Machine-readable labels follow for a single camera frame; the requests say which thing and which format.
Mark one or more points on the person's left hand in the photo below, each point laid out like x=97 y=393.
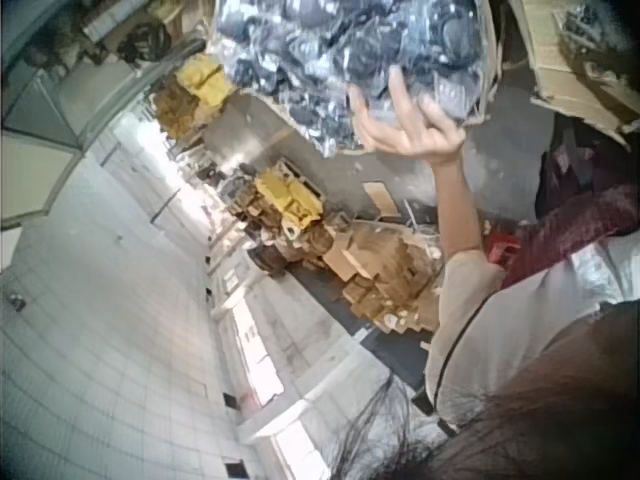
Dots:
x=421 y=136

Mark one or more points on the clear bag of dark parts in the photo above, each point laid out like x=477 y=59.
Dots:
x=345 y=55

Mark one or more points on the red plastic stool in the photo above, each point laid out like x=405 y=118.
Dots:
x=502 y=245

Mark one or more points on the flat cardboard piece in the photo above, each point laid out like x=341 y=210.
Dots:
x=381 y=200

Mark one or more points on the heap of flat cardboard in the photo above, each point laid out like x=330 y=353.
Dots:
x=385 y=275

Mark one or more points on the heap of yellow brown cartons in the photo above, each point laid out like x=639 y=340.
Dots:
x=285 y=210
x=192 y=97

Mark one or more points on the person's left fingers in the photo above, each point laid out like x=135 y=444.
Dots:
x=402 y=100

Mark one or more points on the black bundle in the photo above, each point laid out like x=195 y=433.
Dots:
x=145 y=42

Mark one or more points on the maroon patterned cloth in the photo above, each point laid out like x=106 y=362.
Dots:
x=575 y=225

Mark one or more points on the open cardboard box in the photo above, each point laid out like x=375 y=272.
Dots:
x=575 y=60

